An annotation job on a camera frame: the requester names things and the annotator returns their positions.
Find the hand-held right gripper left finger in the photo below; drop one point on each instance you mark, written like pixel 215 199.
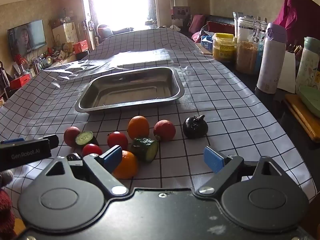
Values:
pixel 113 156

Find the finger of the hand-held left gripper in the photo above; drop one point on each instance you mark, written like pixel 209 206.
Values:
pixel 53 141
pixel 12 140

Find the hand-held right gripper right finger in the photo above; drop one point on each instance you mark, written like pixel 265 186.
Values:
pixel 212 158

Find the orange mandarin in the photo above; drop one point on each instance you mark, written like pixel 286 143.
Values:
pixel 138 128
pixel 127 166

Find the red radish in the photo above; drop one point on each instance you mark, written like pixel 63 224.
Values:
pixel 70 135
pixel 163 130

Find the red tomato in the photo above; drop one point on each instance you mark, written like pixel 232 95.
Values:
pixel 91 149
pixel 117 140

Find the black water chestnut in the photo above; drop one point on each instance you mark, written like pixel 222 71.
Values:
pixel 73 157
pixel 195 128

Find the cucumber piece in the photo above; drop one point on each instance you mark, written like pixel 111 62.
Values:
pixel 83 138
pixel 143 147

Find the stainless steel tray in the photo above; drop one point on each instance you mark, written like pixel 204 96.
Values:
pixel 130 92

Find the person's left hand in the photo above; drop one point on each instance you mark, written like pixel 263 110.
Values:
pixel 5 177

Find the checked tablecloth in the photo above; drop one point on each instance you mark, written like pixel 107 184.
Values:
pixel 225 110

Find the wooden board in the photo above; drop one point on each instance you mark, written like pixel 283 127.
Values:
pixel 300 115

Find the red gift box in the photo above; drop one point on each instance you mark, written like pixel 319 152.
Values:
pixel 80 46

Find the flat screen television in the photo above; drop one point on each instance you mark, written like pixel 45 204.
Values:
pixel 26 37

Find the glass clip-top jar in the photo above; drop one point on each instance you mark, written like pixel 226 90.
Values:
pixel 247 55

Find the yellow lidded jar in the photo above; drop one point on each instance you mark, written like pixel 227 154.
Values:
pixel 223 48

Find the pale patterned cabinet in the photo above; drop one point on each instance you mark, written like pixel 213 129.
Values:
pixel 68 31

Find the white purple thermos bottle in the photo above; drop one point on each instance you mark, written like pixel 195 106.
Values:
pixel 270 62

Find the white paper sheet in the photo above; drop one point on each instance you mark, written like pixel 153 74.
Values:
pixel 287 75

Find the green dish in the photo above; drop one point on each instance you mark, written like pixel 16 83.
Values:
pixel 311 100

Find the blue tissue pack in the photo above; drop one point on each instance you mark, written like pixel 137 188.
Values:
pixel 206 43

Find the grey armchair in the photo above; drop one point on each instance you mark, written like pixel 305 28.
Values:
pixel 105 32

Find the red cushion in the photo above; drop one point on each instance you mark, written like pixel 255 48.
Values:
pixel 220 28

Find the green patterned thermos bottle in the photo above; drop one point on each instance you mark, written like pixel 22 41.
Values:
pixel 308 67

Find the magenta cushion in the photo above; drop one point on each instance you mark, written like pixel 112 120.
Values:
pixel 197 22

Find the black sofa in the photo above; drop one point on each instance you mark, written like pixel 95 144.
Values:
pixel 222 18

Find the white tube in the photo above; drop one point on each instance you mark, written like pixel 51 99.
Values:
pixel 236 16

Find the framed picture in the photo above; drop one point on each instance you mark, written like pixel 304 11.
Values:
pixel 180 12

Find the maroon garment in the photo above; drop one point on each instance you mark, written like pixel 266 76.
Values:
pixel 300 12

